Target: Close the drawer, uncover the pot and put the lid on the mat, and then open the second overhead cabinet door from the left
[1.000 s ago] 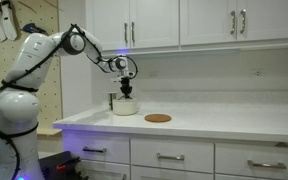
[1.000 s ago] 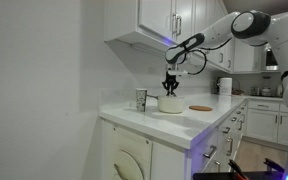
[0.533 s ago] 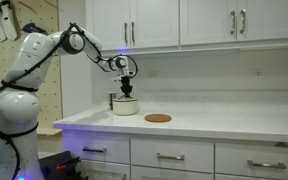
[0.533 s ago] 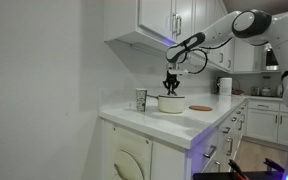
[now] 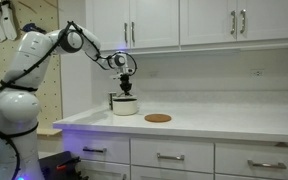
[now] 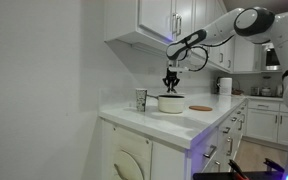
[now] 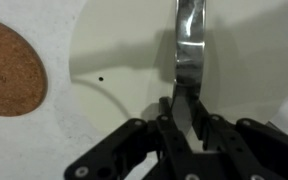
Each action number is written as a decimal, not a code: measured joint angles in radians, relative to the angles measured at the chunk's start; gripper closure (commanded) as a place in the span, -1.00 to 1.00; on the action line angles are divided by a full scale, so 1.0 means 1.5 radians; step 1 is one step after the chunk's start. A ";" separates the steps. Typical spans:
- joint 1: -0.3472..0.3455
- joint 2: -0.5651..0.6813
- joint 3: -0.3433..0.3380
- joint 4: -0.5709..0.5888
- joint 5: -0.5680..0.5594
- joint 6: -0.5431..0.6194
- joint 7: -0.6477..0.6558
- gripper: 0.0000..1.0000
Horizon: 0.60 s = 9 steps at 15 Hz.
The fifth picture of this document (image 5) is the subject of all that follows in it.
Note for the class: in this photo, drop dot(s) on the round cork mat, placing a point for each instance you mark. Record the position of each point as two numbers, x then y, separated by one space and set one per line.
158 118

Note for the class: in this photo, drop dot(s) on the white upper cabinet door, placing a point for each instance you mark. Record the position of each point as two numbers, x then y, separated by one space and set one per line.
274 18
207 21
155 23
110 20

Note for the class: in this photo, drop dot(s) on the black cart table top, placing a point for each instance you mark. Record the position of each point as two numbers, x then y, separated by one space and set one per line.
55 166

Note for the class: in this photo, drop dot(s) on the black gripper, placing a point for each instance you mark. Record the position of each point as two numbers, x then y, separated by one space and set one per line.
126 81

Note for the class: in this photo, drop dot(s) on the wooden pegboard wall panel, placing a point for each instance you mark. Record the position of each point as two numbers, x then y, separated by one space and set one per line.
50 83

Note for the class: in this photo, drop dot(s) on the white wall outlet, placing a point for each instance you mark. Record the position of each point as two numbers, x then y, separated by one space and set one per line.
257 72

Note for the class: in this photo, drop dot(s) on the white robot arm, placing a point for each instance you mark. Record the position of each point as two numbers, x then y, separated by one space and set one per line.
17 106

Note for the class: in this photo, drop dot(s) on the orange black bar clamp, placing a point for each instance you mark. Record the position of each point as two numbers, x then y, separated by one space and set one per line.
61 167

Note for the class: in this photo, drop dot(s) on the cream pot lid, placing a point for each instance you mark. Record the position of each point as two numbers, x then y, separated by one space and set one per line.
119 98

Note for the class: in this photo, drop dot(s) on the cream cooking pot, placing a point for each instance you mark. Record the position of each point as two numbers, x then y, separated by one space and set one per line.
125 108

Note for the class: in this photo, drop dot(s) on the white drawer with wooden sides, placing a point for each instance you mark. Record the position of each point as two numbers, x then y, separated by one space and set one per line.
197 153

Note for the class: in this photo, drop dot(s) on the blue black hanging tool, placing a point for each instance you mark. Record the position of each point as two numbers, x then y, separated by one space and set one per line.
32 27

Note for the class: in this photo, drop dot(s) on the white drawer front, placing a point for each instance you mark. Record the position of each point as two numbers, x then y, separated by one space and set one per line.
74 143
230 156

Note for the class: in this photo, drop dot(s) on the white cabinet door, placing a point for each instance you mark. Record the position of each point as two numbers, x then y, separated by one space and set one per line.
274 18
170 175
207 21
110 20
155 23
100 171

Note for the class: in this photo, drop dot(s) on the white lower cabinet door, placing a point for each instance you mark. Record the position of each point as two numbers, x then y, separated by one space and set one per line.
100 171
170 175

